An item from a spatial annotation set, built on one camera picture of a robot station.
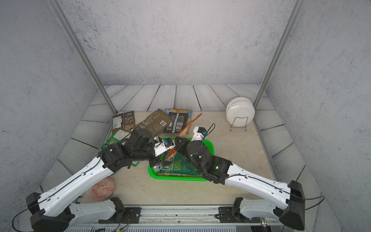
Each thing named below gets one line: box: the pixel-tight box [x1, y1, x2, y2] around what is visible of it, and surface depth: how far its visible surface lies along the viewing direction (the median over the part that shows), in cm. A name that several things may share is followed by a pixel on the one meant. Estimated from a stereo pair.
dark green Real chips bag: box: [158, 150, 203, 178], surface depth 86 cm
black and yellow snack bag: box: [163, 108, 193, 136], surface depth 110 cm
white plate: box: [225, 96, 256, 128], surface depth 104 cm
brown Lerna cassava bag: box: [131, 108, 173, 137], surface depth 112 cm
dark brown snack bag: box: [112, 110, 136, 134], surface depth 117 cm
